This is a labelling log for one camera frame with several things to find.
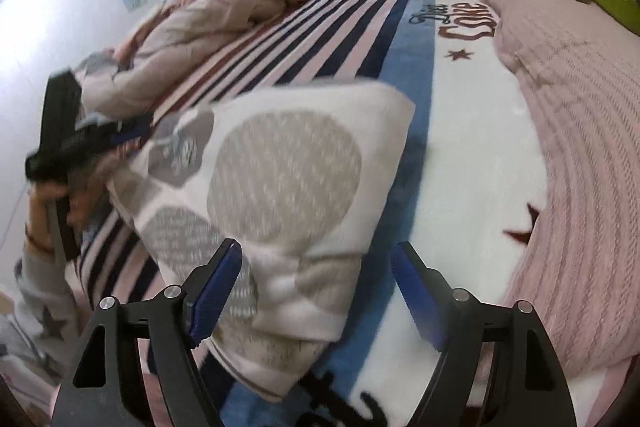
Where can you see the person's left hand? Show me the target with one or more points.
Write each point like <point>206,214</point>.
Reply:
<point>82,202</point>

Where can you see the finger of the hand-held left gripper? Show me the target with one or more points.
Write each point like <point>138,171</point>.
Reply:
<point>120,134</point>

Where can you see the beige pink duvet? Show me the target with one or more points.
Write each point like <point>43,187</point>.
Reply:
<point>225,12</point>

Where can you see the pink knitted blanket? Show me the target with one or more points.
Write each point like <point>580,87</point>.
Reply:
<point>590,157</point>

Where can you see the striped printed blanket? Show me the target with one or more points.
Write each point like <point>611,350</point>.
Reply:
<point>450,107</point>

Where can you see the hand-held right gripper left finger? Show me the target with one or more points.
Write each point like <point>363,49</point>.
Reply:
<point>215,297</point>

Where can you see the cream oval-patterned cover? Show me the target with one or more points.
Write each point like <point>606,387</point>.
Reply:
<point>280,187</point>

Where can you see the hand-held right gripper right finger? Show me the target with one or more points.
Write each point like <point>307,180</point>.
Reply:
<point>417,297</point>

